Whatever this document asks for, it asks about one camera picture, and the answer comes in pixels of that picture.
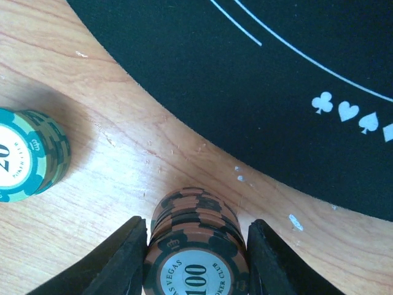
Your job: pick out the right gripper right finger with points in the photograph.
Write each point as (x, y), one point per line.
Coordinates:
(275, 268)

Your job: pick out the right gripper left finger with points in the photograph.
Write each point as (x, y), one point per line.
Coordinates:
(113, 267)

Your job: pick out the brown poker chip stack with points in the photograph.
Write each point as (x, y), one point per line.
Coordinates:
(196, 247)

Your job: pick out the green poker chip stack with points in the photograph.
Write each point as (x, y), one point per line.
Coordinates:
(35, 153)

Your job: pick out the round black poker mat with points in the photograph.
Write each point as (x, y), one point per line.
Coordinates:
(299, 90)

